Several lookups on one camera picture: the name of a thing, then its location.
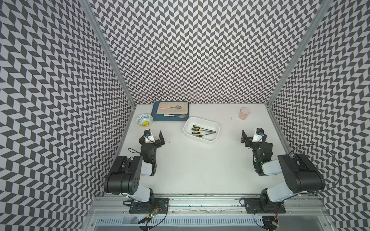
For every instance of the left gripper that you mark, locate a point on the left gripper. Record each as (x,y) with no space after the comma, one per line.
(161,137)

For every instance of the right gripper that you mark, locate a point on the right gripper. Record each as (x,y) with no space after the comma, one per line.
(249,139)

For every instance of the white plastic storage box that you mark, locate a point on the white plastic storage box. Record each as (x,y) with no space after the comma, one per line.
(202,123)

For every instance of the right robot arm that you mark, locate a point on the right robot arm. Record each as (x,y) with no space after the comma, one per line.
(300,174)

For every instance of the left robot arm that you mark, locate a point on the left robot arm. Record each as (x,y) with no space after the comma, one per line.
(126,172)

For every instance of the blue yellow patterned bowl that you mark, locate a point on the blue yellow patterned bowl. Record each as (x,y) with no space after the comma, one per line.
(144,120)

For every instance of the pink translucent cup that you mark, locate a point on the pink translucent cup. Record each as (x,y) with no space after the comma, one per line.
(244,113)

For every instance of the dark teal tray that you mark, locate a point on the dark teal tray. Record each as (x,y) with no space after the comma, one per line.
(161,117)

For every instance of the beige folded cloth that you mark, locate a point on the beige folded cloth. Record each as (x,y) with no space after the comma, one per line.
(184,109)

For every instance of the left base wiring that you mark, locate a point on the left base wiring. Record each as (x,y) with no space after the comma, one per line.
(150,218)

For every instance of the base wiring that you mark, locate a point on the base wiring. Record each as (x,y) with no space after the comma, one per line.
(150,218)
(270,221)

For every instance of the right base wiring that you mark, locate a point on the right base wiring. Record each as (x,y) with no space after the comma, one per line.
(270,221)

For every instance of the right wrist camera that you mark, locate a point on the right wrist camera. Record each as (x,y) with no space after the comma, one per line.
(259,136)

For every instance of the white handled spoon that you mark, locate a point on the white handled spoon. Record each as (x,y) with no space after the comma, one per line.
(180,116)

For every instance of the pink handled spoon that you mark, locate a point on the pink handled spoon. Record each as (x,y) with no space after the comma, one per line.
(174,107)

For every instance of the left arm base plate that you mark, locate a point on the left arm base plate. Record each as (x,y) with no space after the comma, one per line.
(161,205)

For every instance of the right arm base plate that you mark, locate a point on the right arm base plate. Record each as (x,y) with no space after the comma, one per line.
(254,205)

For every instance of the aluminium front rail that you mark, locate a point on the aluminium front rail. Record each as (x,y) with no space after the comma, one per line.
(208,205)

